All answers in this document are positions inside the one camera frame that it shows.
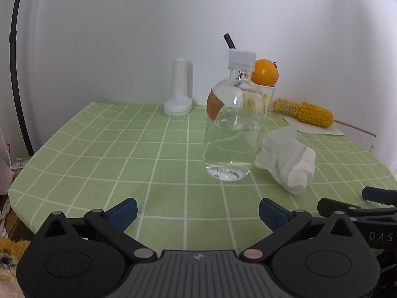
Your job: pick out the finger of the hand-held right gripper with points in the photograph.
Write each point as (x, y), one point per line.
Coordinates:
(377, 194)
(341, 206)

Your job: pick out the clear bottle with orange label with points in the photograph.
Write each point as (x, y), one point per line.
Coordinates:
(232, 130)

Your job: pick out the white paper sheet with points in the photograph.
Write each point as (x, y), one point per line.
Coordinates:
(310, 129)

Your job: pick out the corn cob on stick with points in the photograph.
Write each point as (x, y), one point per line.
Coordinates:
(313, 113)

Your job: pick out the white plastic stand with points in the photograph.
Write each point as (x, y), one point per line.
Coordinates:
(180, 83)

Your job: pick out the cup with yellow flowers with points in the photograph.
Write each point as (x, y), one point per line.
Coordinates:
(269, 94)

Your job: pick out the cardboard box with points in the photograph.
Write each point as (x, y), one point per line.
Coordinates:
(11, 220)

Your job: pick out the small green box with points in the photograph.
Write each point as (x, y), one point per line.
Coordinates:
(21, 162)

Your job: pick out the yellow plush toy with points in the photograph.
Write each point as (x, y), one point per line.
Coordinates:
(11, 254)

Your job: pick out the black curved tube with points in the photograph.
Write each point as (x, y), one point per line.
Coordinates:
(14, 68)

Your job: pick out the white tissue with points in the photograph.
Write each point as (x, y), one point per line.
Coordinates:
(291, 158)

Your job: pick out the orange fruit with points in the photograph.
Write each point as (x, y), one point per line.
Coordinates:
(265, 73)

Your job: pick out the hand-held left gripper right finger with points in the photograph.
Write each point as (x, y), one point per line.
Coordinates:
(273, 214)

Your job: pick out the green checkered tablecloth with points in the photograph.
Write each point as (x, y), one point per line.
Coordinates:
(108, 149)

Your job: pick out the translucent plastic bag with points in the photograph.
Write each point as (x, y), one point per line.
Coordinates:
(4, 161)

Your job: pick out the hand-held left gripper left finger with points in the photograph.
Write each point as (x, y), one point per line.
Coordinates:
(124, 212)

